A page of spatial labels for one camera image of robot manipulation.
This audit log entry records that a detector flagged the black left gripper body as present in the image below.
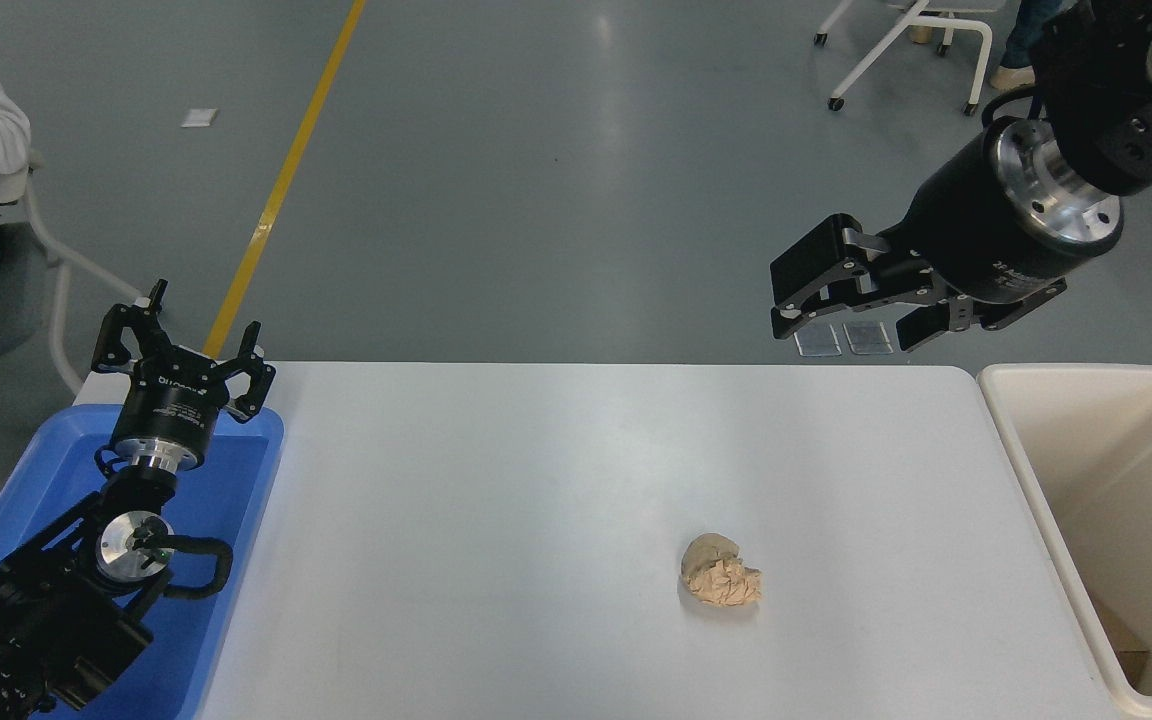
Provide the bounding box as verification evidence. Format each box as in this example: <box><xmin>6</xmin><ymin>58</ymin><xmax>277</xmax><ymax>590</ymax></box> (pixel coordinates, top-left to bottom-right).
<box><xmin>112</xmin><ymin>347</ymin><xmax>234</xmax><ymax>458</ymax></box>

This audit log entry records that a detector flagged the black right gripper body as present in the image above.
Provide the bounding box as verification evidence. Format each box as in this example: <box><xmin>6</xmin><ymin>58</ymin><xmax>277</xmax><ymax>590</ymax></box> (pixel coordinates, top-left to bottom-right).
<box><xmin>881</xmin><ymin>125</ymin><xmax>1087</xmax><ymax>304</ymax></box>

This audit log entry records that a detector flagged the tan paper ball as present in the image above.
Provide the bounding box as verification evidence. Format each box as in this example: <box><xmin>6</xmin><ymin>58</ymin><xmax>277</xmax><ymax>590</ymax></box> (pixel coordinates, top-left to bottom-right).
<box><xmin>680</xmin><ymin>533</ymin><xmax>764</xmax><ymax>608</ymax></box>

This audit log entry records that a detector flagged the large pale dustbin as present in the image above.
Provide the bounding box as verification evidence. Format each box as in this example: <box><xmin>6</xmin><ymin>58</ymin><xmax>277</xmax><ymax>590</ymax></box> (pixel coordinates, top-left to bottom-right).
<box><xmin>976</xmin><ymin>363</ymin><xmax>1152</xmax><ymax>720</ymax></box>

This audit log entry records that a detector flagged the blue plastic tray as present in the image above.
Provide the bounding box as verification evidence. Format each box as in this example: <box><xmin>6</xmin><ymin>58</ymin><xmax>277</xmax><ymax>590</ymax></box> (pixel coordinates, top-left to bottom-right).
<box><xmin>0</xmin><ymin>403</ymin><xmax>285</xmax><ymax>720</ymax></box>

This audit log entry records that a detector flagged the yellow floor tape line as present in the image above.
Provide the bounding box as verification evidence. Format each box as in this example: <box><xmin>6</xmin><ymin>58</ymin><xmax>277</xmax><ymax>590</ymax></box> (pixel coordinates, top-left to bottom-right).
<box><xmin>201</xmin><ymin>0</ymin><xmax>369</xmax><ymax>359</ymax></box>

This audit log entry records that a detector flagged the white wheeled chair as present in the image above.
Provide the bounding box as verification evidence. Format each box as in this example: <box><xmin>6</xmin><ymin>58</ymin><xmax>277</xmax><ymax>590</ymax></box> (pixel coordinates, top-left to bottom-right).
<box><xmin>814</xmin><ymin>0</ymin><xmax>995</xmax><ymax>116</ymax></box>

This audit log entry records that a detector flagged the white frame chair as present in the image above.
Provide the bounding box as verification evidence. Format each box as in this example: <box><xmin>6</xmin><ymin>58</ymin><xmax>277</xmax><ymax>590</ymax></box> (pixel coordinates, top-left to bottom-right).
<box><xmin>0</xmin><ymin>150</ymin><xmax>152</xmax><ymax>396</ymax></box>

